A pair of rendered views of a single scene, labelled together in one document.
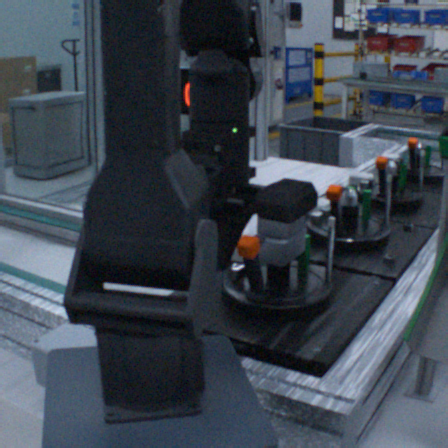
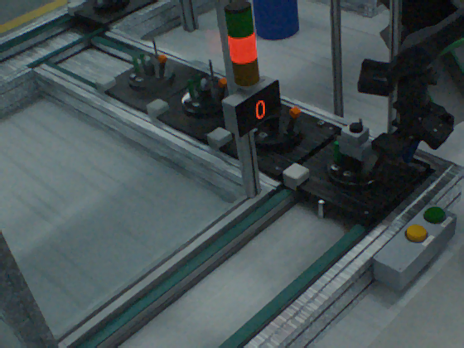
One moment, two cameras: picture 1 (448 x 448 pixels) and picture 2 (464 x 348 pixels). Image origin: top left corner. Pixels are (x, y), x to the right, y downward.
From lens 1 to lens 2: 1.37 m
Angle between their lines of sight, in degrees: 65
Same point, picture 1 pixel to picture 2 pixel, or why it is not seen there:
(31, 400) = (388, 311)
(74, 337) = (394, 252)
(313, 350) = (418, 166)
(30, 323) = (346, 292)
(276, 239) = (367, 142)
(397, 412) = not seen: hidden behind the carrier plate
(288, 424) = (449, 191)
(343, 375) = (434, 163)
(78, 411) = not seen: outside the picture
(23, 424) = (412, 312)
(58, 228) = (169, 291)
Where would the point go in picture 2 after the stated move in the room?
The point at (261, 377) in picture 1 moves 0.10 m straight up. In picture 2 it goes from (432, 187) to (435, 150)
